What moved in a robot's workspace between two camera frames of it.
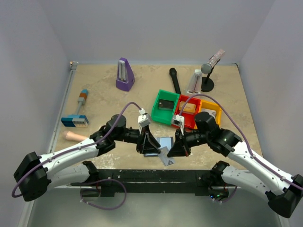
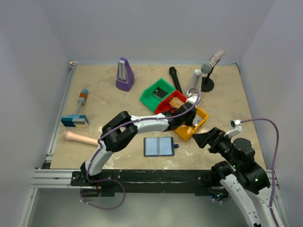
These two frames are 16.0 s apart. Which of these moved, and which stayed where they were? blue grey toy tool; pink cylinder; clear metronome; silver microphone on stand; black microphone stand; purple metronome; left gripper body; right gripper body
Moved: right gripper body; left gripper body
Stayed: purple metronome; blue grey toy tool; pink cylinder; silver microphone on stand; black microphone stand; clear metronome
